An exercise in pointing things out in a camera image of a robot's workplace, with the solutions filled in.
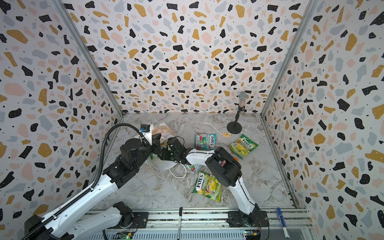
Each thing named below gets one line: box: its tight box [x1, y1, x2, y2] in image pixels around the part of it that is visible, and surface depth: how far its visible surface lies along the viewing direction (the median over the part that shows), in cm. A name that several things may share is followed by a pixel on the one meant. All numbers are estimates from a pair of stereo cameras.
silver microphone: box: [238, 91, 247, 108], surface depth 89 cm
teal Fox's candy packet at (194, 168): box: [186, 164, 203, 174], surface depth 92 cm
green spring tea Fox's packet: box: [192, 171, 222, 203], surface depth 84 cm
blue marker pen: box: [277, 207, 291, 239], surface depth 74 cm
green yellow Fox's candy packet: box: [229, 134, 259, 160], surface depth 103 cm
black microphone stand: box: [226, 110, 243, 134], surface depth 115 cm
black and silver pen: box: [177, 207, 183, 240], surface depth 76 cm
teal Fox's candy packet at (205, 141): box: [194, 133, 217, 151], surface depth 105 cm
